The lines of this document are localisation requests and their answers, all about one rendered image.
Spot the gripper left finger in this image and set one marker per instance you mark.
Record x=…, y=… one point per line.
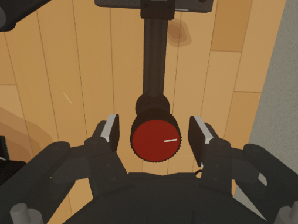
x=110, y=139

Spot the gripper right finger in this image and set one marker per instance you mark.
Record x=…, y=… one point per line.
x=197, y=139

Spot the black knob with red face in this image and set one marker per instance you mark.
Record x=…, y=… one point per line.
x=151, y=142

